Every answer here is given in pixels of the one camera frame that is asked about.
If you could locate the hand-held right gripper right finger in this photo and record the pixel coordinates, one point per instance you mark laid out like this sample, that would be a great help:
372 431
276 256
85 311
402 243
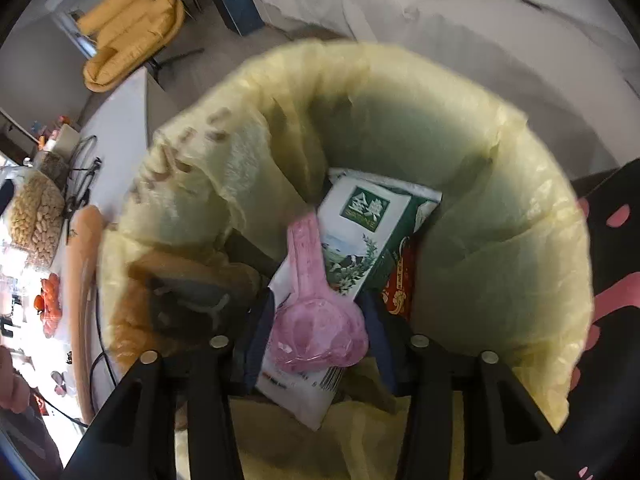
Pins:
385 345

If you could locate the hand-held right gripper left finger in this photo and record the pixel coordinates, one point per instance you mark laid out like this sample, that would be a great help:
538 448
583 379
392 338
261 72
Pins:
257 345

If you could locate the pink plastic measuring scoop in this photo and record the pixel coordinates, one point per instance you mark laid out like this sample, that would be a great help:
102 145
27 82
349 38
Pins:
320 320

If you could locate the yellow-lined trash bin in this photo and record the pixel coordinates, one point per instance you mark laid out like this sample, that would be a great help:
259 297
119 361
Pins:
450 160

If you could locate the person's left hand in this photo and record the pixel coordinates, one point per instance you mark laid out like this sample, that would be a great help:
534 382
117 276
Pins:
12 390

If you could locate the red patterned packet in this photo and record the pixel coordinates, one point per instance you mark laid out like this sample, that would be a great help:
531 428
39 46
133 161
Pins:
400 285

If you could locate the white barcode wrapper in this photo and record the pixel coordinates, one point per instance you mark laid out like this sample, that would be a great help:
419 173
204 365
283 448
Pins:
300 395

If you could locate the dark grey cloth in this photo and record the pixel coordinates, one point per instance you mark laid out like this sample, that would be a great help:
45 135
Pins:
185 305

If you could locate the white and green milk packet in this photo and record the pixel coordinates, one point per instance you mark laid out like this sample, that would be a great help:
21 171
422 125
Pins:
360 210

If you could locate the tan curved bar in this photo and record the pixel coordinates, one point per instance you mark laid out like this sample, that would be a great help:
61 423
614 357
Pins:
80 270

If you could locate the bag of oranges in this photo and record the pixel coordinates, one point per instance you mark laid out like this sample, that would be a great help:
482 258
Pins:
50 305

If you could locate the black and pink tablecloth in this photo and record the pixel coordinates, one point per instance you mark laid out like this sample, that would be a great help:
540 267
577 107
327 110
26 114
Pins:
615 260

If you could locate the jar of peanuts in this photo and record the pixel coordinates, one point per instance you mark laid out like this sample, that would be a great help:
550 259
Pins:
35 215

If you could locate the black chair base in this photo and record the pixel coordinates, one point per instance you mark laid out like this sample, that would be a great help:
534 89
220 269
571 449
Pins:
165 62

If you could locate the yellow lounge chair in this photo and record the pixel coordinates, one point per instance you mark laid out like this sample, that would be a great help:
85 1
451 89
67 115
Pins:
130 25

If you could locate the grey covered sofa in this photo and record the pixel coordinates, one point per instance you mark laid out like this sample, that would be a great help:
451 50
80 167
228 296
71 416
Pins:
450 5

